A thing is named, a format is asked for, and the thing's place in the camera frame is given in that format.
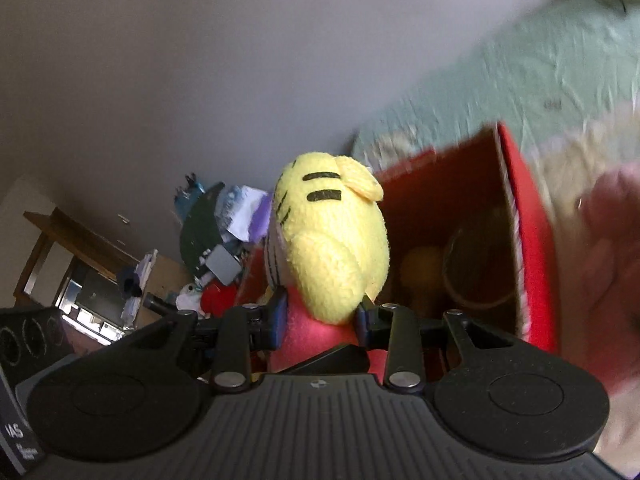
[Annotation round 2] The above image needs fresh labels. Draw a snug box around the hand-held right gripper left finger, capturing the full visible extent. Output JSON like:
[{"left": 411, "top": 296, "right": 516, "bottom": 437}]
[{"left": 116, "top": 292, "right": 290, "bottom": 395}]

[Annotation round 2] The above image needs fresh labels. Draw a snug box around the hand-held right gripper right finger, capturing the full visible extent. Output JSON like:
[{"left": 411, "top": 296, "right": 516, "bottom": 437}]
[{"left": 354, "top": 296, "right": 521, "bottom": 394}]

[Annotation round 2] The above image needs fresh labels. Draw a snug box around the yellow plush toy red body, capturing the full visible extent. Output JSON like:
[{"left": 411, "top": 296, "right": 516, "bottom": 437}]
[{"left": 262, "top": 151, "right": 392, "bottom": 376}]

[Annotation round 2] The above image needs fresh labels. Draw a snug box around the red cardboard box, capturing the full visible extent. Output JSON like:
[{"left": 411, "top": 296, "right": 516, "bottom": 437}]
[{"left": 235, "top": 121, "right": 559, "bottom": 376}]

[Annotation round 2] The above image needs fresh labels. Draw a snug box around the grey square item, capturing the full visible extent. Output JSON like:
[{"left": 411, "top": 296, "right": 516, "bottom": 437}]
[{"left": 205, "top": 247, "right": 239, "bottom": 284}]

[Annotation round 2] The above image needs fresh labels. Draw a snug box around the small white plush toy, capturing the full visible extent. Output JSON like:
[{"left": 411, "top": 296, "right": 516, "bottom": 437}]
[{"left": 177, "top": 283, "right": 204, "bottom": 319}]

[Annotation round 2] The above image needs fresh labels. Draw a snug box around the purple wipes pack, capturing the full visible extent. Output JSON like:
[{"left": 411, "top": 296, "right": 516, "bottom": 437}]
[{"left": 247, "top": 191, "right": 274, "bottom": 247}]

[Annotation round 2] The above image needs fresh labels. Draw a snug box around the dark green board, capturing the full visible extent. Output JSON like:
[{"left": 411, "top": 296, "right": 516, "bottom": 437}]
[{"left": 179, "top": 182, "right": 227, "bottom": 277}]

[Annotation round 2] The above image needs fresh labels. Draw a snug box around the white crumpled plastic bag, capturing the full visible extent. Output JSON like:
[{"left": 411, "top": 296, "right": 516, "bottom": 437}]
[{"left": 215, "top": 185, "right": 267, "bottom": 242}]

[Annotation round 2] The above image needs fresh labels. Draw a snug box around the brown cardboard box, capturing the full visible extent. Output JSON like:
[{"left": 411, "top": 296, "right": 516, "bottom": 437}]
[{"left": 122, "top": 254, "right": 192, "bottom": 332}]

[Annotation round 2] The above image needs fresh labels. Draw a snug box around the black cylinder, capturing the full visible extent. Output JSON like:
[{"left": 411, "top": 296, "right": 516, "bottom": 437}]
[{"left": 144, "top": 295, "right": 177, "bottom": 317}]

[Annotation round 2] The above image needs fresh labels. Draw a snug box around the dark blue cloth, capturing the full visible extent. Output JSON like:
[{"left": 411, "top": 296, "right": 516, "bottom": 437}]
[{"left": 117, "top": 267, "right": 144, "bottom": 298}]

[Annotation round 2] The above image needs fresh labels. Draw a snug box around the teal plastic item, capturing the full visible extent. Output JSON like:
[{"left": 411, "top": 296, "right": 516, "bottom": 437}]
[{"left": 174, "top": 174, "right": 207, "bottom": 222}]

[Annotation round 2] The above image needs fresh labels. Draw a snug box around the pink plush toy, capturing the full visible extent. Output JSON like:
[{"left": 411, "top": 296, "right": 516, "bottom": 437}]
[{"left": 552, "top": 160, "right": 640, "bottom": 397}]

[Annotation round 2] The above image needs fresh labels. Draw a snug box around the pale green bed sheet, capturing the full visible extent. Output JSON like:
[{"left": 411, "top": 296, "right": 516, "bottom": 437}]
[{"left": 350, "top": 0, "right": 640, "bottom": 480}]

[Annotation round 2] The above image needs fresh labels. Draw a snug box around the wooden furniture frame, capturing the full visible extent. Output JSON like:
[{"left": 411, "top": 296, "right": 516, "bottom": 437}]
[{"left": 12, "top": 207, "right": 142, "bottom": 307}]

